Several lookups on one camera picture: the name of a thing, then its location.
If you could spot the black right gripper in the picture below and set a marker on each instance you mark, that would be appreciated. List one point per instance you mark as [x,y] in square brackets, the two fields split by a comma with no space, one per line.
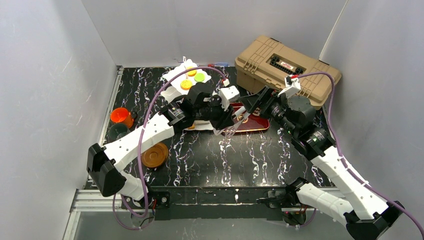
[262,102]

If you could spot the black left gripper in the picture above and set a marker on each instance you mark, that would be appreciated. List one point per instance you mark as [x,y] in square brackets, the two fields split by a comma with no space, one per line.
[224,117]

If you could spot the white triangle cake slice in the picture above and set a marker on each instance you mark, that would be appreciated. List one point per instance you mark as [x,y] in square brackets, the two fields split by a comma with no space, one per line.
[202,125]

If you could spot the green round macaron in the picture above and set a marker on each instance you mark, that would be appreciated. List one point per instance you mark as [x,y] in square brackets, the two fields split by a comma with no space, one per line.
[199,77]

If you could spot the white three-tier cake stand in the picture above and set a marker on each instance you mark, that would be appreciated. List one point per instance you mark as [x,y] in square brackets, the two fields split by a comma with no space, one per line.
[174,89]

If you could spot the metal serving tongs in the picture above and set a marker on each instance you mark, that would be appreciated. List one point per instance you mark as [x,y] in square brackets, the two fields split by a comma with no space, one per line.
[239,117]

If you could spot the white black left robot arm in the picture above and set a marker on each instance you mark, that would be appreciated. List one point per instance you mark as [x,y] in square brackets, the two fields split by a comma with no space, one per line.
[196,109]

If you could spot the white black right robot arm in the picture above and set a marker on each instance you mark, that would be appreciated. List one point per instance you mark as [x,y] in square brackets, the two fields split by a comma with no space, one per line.
[365,215]

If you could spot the red dessert tray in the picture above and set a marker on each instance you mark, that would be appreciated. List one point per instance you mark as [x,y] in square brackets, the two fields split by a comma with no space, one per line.
[253,124]

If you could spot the tan plastic toolbox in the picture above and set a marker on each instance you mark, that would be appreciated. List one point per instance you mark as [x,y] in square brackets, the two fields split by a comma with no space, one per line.
[267,62]

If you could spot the red blue screwdriver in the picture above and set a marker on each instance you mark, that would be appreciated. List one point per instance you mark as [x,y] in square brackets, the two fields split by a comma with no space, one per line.
[218,64]

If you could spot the brown round wooden lid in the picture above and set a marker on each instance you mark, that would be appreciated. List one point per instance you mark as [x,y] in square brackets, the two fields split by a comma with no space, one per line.
[155,156]

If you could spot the orange plastic cup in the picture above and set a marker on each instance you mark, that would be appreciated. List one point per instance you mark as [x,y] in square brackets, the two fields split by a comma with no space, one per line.
[121,115]

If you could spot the dark green cup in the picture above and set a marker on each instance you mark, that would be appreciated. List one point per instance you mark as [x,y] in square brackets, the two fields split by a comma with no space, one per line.
[117,131]

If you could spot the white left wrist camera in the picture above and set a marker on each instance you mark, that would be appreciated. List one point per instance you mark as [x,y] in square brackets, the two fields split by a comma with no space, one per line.
[228,94]

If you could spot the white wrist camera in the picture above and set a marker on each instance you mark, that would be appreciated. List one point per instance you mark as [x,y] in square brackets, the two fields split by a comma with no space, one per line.
[292,86]
[228,94]

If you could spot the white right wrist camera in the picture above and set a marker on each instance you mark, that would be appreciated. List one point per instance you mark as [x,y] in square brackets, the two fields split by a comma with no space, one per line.
[292,86]

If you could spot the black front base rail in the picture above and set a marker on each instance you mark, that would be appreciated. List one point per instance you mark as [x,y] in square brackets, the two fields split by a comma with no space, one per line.
[190,202]

